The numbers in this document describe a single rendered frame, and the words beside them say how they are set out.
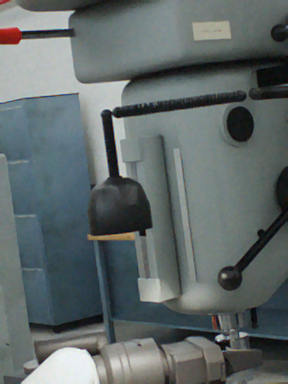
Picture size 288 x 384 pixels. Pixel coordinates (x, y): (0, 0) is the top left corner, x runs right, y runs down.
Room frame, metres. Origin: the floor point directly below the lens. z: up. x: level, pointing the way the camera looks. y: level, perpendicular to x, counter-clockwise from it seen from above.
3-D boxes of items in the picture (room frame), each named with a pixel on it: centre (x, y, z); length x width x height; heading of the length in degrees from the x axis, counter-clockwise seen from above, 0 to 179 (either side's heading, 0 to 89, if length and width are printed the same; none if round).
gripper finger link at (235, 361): (1.34, -0.10, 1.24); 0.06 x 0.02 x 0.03; 103
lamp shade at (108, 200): (1.16, 0.03, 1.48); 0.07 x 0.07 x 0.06
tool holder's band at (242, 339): (1.37, -0.09, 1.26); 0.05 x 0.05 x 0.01
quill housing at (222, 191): (1.38, -0.10, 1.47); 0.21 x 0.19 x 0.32; 37
